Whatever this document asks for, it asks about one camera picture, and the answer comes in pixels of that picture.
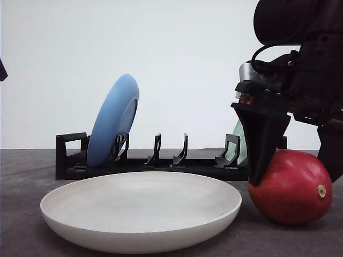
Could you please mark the blue plate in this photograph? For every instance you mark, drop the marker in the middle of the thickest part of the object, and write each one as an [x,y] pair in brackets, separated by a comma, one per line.
[114,116]

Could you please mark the white plate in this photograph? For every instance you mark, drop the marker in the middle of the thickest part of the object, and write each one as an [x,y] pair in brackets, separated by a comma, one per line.
[141,212]

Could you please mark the black plate rack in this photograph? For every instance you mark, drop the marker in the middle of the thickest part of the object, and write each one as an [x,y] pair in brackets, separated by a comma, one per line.
[229,164]

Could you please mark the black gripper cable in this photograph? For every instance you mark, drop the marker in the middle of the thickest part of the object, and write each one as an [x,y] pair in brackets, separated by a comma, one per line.
[261,48]

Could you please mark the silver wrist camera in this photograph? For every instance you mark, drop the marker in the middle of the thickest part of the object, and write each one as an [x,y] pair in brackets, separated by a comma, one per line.
[252,80]

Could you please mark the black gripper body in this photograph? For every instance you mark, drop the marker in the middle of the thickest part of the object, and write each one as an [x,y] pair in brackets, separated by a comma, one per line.
[307,82]

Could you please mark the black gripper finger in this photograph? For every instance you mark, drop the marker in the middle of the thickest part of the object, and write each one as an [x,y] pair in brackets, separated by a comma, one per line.
[264,130]
[331,148]

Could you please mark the green plate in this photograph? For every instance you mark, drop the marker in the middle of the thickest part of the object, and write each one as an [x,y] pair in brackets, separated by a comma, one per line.
[231,151]

